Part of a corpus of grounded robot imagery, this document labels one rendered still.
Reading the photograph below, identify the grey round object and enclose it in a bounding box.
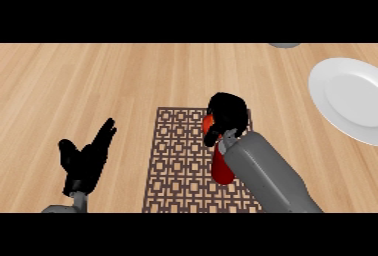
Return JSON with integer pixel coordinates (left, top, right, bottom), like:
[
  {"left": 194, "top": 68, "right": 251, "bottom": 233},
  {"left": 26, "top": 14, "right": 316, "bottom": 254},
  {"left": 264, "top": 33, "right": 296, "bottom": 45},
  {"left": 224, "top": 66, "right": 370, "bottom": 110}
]
[{"left": 267, "top": 42, "right": 302, "bottom": 50}]

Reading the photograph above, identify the brown patterned placemat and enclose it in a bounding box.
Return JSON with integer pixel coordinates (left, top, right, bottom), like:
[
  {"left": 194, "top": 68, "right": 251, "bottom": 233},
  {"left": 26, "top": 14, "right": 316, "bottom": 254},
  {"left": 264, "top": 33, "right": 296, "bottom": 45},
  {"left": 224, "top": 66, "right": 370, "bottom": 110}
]
[{"left": 140, "top": 106, "right": 264, "bottom": 214}]

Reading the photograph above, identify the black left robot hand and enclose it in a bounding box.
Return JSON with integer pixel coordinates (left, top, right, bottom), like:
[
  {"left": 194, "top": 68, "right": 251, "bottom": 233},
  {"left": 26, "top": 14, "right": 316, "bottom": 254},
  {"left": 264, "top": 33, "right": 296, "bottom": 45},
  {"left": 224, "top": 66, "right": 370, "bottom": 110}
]
[{"left": 57, "top": 117, "right": 119, "bottom": 197}]

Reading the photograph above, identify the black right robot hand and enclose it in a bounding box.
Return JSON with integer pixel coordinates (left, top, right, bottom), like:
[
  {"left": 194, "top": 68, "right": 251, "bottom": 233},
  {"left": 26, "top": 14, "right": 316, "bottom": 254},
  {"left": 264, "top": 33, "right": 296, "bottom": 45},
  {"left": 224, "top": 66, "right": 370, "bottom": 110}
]
[{"left": 203, "top": 92, "right": 249, "bottom": 148}]

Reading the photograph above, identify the white plate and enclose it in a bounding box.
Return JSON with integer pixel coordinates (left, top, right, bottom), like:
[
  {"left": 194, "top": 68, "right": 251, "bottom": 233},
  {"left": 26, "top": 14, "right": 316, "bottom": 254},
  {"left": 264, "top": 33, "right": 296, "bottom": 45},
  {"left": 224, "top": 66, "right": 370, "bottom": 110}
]
[{"left": 307, "top": 57, "right": 378, "bottom": 147}]

